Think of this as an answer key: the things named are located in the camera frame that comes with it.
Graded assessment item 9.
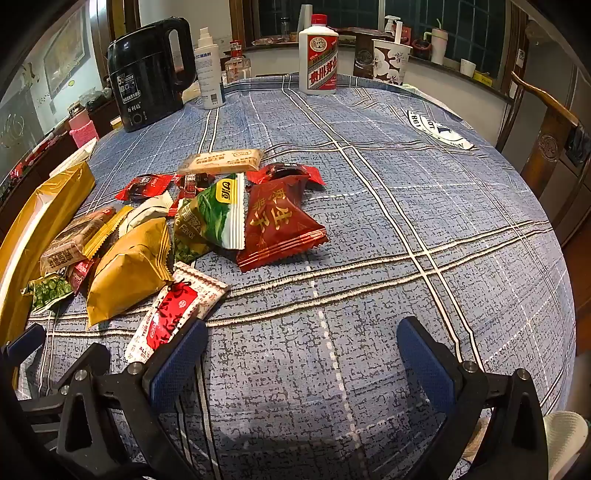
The dark red triangular packet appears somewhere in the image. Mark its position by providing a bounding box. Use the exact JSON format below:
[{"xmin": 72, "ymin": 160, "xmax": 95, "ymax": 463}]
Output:
[{"xmin": 236, "ymin": 175, "xmax": 329, "ymax": 273}]

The small red snack packet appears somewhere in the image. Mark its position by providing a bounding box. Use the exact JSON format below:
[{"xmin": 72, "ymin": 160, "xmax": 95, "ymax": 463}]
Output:
[{"xmin": 67, "ymin": 257, "xmax": 100, "ymax": 294}]

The pink bottle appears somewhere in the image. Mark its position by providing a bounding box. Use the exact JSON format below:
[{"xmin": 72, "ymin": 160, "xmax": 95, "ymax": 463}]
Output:
[{"xmin": 68, "ymin": 111, "xmax": 100, "ymax": 149}]

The floral paper cup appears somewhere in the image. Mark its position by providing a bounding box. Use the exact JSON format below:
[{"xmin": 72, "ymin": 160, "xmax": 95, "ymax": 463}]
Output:
[{"xmin": 372, "ymin": 39, "xmax": 412, "ymax": 86}]

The framed wall picture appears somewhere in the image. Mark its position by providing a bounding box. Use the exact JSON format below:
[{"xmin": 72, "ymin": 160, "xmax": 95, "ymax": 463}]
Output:
[{"xmin": 43, "ymin": 8, "xmax": 92, "ymax": 94}]

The brown biscuit packet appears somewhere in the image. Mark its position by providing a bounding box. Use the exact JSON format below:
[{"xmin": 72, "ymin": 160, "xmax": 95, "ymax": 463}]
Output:
[{"xmin": 40, "ymin": 206, "xmax": 134, "ymax": 278}]

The brown canister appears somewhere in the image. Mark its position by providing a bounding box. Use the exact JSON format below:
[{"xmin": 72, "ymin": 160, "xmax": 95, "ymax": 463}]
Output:
[{"xmin": 353, "ymin": 30, "xmax": 385, "ymax": 79}]

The tan wafer packet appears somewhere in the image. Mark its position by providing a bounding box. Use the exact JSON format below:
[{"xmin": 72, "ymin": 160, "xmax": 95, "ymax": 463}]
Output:
[{"xmin": 177, "ymin": 148, "xmax": 264, "ymax": 177}]

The white liquor bottle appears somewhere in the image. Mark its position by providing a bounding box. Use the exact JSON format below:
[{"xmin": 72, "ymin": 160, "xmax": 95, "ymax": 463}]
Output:
[{"xmin": 298, "ymin": 14, "xmax": 339, "ymax": 96}]

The black electric kettle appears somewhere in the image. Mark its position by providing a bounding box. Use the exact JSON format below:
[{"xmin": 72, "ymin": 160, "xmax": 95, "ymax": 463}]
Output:
[{"xmin": 107, "ymin": 17, "xmax": 197, "ymax": 133}]

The white textured cloth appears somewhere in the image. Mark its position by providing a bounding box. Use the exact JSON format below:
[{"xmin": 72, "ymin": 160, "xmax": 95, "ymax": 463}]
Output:
[{"xmin": 544, "ymin": 412, "xmax": 590, "ymax": 480}]

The large green pea packet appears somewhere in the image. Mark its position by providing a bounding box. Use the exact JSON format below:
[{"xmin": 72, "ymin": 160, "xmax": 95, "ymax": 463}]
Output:
[{"xmin": 172, "ymin": 173, "xmax": 246, "ymax": 266}]

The white spray bottle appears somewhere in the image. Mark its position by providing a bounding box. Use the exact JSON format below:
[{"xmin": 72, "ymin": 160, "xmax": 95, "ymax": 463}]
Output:
[{"xmin": 194, "ymin": 28, "xmax": 227, "ymax": 110}]

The small green pea packet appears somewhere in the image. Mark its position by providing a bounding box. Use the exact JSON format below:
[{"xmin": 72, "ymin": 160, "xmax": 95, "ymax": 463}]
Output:
[{"xmin": 21, "ymin": 273, "xmax": 75, "ymax": 315}]

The white red-print snack packet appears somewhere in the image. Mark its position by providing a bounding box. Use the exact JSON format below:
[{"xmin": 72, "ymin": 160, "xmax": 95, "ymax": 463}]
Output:
[{"xmin": 124, "ymin": 261, "xmax": 230, "ymax": 371}]

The white notebook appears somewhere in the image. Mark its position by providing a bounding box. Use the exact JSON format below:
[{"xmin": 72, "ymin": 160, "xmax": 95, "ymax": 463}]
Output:
[{"xmin": 49, "ymin": 137, "xmax": 98, "ymax": 179}]

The small glass liquor bottle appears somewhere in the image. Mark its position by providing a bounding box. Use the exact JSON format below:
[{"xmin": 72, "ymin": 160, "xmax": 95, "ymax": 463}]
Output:
[{"xmin": 224, "ymin": 41, "xmax": 253, "ymax": 84}]

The wooden chair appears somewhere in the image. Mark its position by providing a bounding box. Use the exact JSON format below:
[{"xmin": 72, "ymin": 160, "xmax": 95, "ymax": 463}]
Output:
[{"xmin": 496, "ymin": 71, "xmax": 591, "ymax": 241}]

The wooden sideboard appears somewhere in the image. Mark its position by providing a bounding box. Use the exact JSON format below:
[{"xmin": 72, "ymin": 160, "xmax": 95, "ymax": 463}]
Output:
[{"xmin": 0, "ymin": 98, "xmax": 122, "ymax": 210}]

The white tumbler with straw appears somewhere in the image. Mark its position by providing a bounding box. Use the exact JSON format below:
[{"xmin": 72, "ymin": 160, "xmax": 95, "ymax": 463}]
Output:
[{"xmin": 424, "ymin": 19, "xmax": 450, "ymax": 66}]

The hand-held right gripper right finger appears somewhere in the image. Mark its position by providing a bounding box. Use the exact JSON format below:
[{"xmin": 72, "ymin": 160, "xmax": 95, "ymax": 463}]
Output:
[{"xmin": 397, "ymin": 316, "xmax": 550, "ymax": 480}]

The gold tray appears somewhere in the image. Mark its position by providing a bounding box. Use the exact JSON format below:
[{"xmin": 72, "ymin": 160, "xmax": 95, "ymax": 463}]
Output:
[{"xmin": 0, "ymin": 161, "xmax": 96, "ymax": 344}]

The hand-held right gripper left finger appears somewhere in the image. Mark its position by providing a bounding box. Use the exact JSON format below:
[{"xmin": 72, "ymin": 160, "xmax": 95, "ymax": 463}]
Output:
[{"xmin": 55, "ymin": 320, "xmax": 209, "ymax": 480}]

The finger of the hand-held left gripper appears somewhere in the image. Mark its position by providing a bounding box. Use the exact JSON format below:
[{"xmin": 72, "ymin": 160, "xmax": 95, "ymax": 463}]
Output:
[{"xmin": 0, "ymin": 323, "xmax": 47, "ymax": 370}]

